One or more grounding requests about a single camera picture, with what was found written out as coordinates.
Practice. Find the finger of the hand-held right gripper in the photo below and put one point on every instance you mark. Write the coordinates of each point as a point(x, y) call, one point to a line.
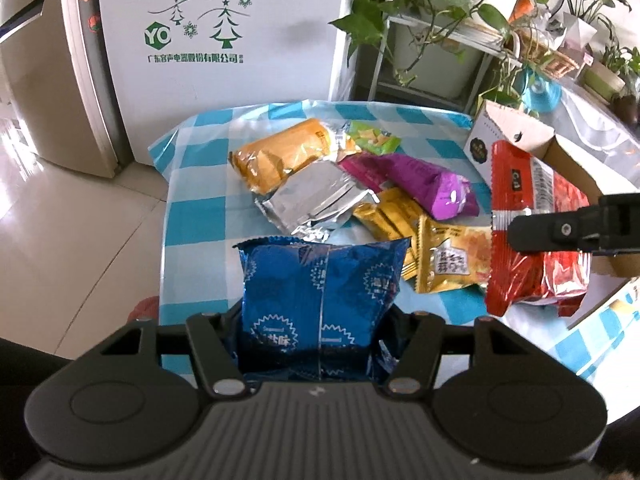
point(550, 232)

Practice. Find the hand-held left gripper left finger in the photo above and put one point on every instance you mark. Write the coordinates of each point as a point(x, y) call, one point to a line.
point(210, 350)

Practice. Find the silver foil snack packet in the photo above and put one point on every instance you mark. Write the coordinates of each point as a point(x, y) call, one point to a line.
point(310, 195)

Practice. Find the red stool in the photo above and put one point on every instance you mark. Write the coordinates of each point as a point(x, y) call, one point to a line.
point(145, 312)

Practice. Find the clear plastic table cover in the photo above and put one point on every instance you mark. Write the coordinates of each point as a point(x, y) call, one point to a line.
point(600, 130)

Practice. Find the green plant pot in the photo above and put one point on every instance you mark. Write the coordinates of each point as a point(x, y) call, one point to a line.
point(602, 82)

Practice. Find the magenta snack packet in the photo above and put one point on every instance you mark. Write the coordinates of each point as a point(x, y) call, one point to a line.
point(425, 180)

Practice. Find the square yellow snack packet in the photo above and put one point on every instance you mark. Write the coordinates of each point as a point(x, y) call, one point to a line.
point(450, 255)

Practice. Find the red snack packet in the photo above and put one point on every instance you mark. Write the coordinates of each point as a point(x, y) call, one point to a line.
point(530, 180)

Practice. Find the long orange snack packet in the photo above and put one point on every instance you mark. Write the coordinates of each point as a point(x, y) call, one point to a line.
point(285, 152)

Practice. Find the blue plastic cup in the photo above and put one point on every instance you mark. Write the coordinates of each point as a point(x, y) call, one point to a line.
point(542, 92)

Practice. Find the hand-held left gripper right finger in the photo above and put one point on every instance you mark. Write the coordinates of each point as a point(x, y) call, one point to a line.
point(417, 355)

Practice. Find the trailing green vine plant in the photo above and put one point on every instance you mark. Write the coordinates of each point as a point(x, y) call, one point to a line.
point(505, 95)

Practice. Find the blue checked tablecloth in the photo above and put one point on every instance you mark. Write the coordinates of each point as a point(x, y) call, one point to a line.
point(210, 210)

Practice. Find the cardboard box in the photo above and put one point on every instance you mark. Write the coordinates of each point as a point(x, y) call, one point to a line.
point(505, 130)

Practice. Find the wicker basket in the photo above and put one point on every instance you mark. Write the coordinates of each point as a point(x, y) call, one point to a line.
point(550, 57)

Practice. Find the white metal plant stand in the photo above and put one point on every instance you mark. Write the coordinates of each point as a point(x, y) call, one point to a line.
point(495, 50)

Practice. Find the blue foil snack packet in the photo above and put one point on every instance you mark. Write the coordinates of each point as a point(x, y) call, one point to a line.
point(310, 300)

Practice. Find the brown plant pot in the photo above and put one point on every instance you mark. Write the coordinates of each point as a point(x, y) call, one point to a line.
point(627, 107)

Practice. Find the striped gold snack packet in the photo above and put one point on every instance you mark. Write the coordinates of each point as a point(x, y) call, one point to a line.
point(390, 215)

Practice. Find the silver and white refrigerator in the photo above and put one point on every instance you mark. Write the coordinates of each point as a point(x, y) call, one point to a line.
point(75, 110)

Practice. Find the green cracker packet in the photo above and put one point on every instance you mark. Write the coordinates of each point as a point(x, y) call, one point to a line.
point(372, 137)

